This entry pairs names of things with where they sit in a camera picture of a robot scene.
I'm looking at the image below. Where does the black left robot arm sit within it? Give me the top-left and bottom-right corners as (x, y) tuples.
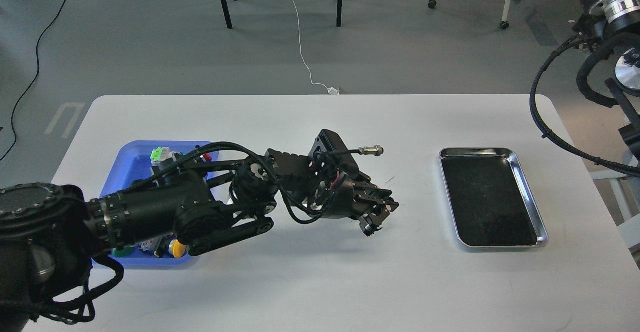
(0, 129), (399, 332)

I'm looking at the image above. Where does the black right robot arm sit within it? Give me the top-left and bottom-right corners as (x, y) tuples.
(529, 0), (640, 177)

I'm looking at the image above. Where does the red push button switch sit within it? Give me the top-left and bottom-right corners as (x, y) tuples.
(199, 150), (213, 163)

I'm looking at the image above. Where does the silver metal tray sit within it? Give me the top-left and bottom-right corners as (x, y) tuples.
(439, 147), (549, 252)

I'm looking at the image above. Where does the blue plastic tray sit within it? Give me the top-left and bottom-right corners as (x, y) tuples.
(100, 140), (207, 269)

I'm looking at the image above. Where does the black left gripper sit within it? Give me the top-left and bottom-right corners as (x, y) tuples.
(300, 130), (400, 237)

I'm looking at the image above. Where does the yellow mushroom push button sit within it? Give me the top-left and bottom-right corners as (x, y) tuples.
(138, 235), (188, 259)

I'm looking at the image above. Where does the green mushroom push button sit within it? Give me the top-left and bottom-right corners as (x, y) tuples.
(110, 246), (136, 259)

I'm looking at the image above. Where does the green white push button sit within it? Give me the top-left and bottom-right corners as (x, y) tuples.
(150, 147), (182, 167)

